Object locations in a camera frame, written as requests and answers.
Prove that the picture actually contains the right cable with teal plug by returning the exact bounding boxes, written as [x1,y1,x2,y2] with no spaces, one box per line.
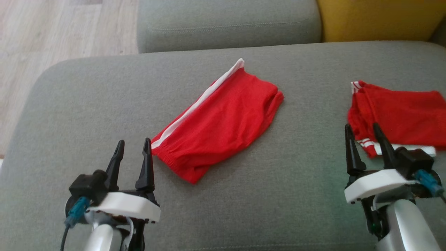
[414,169,446,203]

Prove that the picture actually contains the small grey sofa seat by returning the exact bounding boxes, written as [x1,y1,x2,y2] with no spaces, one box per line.
[137,0,322,54]

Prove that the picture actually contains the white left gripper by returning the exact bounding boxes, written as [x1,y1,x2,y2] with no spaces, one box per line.
[87,138,161,223]

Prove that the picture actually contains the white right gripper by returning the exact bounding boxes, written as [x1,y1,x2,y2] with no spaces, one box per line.
[344,122,419,205]

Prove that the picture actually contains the left cable with teal plug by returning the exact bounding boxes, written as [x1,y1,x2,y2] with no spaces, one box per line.
[60,196,91,251]

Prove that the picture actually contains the red shorts with white stripe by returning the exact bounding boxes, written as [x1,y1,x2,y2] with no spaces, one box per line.
[151,58,284,184]

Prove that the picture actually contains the large grey sofa seat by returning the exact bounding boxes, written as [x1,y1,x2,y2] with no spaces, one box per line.
[0,41,446,251]

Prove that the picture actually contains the red and white jersey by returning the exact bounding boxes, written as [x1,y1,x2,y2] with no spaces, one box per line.
[347,81,446,159]

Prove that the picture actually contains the cable with teal plug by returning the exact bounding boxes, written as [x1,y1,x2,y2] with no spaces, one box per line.
[60,196,91,251]
[414,169,446,203]

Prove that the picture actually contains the yellow sofa backrest cushion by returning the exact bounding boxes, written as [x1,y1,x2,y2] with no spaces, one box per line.
[316,0,446,43]

